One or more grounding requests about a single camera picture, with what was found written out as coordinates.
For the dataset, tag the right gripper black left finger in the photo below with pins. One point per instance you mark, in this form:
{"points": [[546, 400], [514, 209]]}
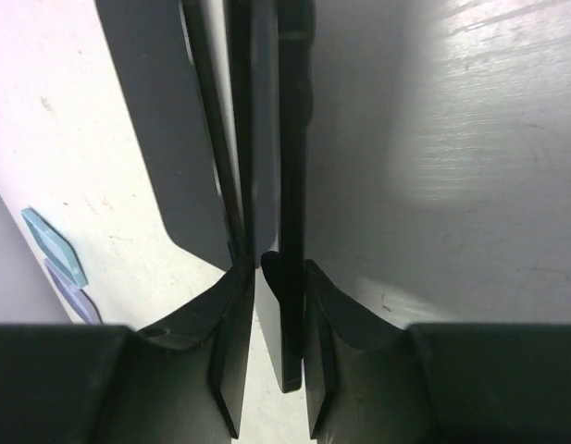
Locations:
{"points": [[179, 380]]}

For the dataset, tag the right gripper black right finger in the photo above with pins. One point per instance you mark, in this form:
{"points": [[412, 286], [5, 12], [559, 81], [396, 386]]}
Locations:
{"points": [[368, 381]]}

